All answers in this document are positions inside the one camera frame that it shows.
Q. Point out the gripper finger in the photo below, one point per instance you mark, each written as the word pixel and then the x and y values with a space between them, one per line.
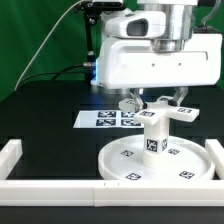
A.
pixel 180 94
pixel 139 103

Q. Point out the white cross-shaped table base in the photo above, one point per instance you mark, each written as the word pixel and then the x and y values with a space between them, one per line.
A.
pixel 153 112

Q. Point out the white sheet with markers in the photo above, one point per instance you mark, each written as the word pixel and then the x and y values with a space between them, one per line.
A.
pixel 105 119

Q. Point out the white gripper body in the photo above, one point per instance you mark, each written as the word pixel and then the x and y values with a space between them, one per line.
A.
pixel 128 59

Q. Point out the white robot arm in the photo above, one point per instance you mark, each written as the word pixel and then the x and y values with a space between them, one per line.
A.
pixel 155 46

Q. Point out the white U-shaped fence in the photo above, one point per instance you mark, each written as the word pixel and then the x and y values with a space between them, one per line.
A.
pixel 100 193

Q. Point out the white round table top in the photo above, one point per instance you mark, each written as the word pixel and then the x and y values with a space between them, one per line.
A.
pixel 124 159

